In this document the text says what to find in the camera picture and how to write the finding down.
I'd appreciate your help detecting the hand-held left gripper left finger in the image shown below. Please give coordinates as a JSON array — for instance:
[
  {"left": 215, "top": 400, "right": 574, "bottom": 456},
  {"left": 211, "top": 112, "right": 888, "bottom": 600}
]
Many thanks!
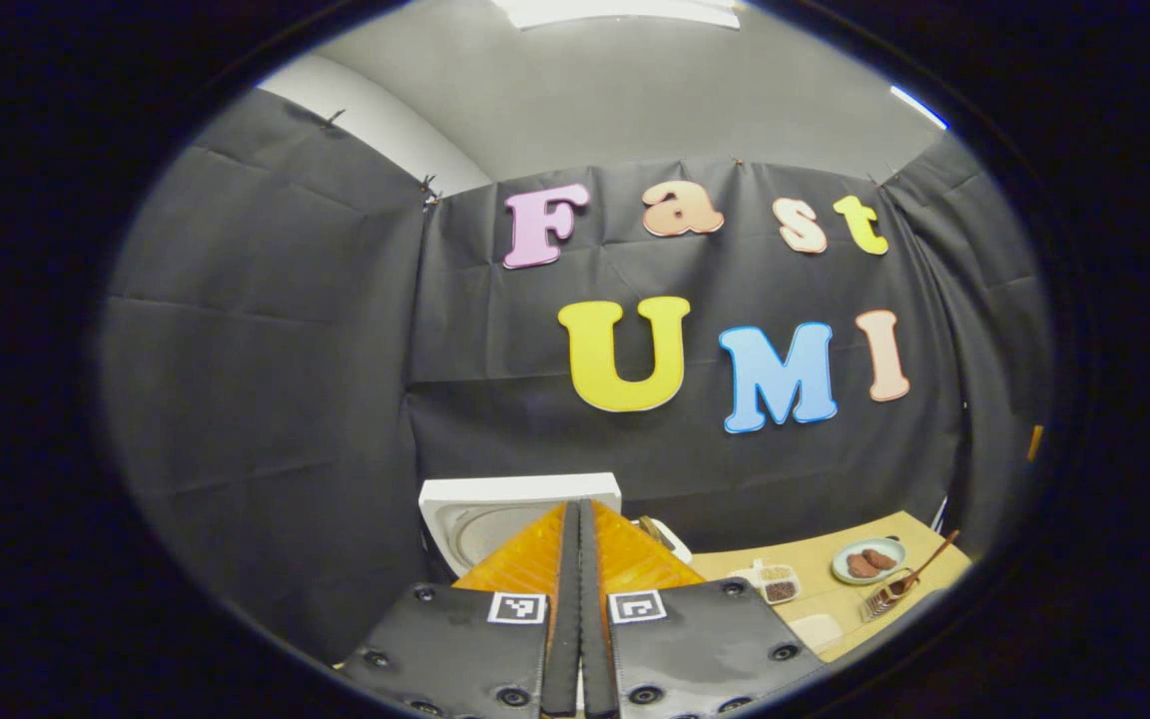
[{"left": 335, "top": 499, "right": 582, "bottom": 719}]

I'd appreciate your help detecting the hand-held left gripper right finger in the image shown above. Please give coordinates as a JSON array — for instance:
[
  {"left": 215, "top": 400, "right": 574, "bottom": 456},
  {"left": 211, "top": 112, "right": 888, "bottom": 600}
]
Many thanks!
[{"left": 581, "top": 498, "right": 827, "bottom": 719}]

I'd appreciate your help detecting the white rice cooker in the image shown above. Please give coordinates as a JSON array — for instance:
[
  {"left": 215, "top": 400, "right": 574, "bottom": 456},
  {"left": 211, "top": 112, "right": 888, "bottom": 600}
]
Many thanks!
[{"left": 419, "top": 473, "right": 624, "bottom": 582}]

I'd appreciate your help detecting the brown wooden spoon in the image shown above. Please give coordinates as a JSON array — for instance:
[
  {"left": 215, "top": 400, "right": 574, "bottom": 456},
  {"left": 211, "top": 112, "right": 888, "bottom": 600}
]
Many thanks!
[{"left": 879, "top": 529, "right": 961, "bottom": 605}]

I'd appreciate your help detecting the clear plastic rice box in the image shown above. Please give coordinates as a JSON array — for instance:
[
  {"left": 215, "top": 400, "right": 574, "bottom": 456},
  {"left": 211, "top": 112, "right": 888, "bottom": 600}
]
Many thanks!
[{"left": 790, "top": 611, "right": 846, "bottom": 656}]

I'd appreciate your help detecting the white toaster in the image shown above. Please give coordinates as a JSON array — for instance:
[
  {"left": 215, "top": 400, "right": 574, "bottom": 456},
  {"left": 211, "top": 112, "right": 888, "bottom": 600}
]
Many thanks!
[{"left": 635, "top": 514, "right": 693, "bottom": 566}]

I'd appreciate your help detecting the pale green plate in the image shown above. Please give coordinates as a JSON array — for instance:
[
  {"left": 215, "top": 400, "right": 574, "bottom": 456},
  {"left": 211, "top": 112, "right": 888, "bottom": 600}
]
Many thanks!
[{"left": 832, "top": 537, "right": 907, "bottom": 586}]

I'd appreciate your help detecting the white divided bean dish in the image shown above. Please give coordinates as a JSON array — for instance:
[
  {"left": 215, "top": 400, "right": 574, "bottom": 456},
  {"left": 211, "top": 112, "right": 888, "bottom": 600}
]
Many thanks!
[{"left": 732, "top": 559, "right": 802, "bottom": 606}]

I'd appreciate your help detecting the large ceiling light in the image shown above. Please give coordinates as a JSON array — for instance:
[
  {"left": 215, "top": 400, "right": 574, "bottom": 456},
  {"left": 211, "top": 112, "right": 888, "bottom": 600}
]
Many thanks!
[{"left": 495, "top": 0, "right": 741, "bottom": 30}]

